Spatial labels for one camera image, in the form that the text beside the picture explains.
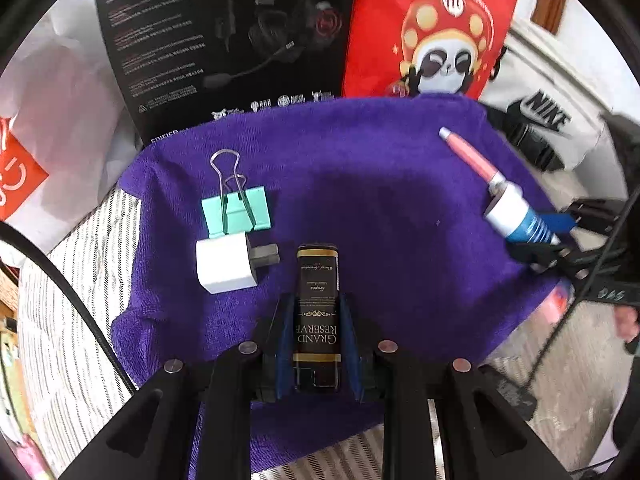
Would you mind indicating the right hand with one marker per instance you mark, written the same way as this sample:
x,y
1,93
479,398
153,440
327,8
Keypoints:
x,y
627,327

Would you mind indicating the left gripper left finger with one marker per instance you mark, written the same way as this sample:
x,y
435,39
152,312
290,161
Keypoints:
x,y
275,338

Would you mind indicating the black headset box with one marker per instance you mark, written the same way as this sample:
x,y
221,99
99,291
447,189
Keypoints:
x,y
180,63

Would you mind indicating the white Nike waist bag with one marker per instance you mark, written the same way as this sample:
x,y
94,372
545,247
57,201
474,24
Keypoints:
x,y
551,112

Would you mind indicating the white charger plug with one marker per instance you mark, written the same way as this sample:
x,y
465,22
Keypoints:
x,y
229,263

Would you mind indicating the red panda paper bag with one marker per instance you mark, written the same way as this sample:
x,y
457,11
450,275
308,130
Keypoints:
x,y
410,47

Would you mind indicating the black gold Grand Reserve box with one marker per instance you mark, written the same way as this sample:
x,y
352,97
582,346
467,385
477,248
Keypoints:
x,y
316,356

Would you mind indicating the wooden door frame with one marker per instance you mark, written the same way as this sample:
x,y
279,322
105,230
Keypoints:
x,y
548,14

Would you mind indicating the large white blue bottle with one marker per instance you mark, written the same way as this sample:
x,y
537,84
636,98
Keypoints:
x,y
512,217

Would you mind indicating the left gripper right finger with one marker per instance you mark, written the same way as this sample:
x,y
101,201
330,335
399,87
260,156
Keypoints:
x,y
359,342

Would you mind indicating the teal binder clip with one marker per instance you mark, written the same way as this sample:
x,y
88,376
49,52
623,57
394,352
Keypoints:
x,y
236,209

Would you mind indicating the pink tube white cap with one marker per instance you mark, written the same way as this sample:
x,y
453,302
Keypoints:
x,y
494,179

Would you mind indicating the white Miniso plastic bag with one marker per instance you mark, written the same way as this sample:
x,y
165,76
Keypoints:
x,y
66,136

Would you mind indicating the purple towel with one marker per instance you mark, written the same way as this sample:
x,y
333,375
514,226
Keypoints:
x,y
369,176

